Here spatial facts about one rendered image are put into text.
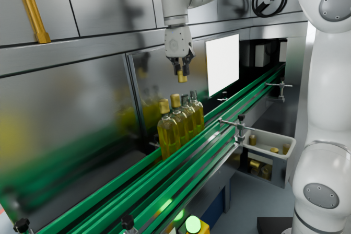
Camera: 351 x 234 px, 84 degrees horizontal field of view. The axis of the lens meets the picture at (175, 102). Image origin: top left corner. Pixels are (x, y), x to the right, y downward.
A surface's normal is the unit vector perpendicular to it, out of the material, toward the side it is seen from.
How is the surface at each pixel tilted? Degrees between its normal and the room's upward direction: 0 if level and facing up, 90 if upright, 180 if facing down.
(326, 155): 5
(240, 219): 0
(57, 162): 90
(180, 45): 89
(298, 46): 90
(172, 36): 88
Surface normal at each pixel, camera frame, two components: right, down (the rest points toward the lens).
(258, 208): -0.11, -0.93
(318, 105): -0.90, 0.33
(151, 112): 0.75, 0.15
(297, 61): -0.65, 0.34
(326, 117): -0.68, 0.52
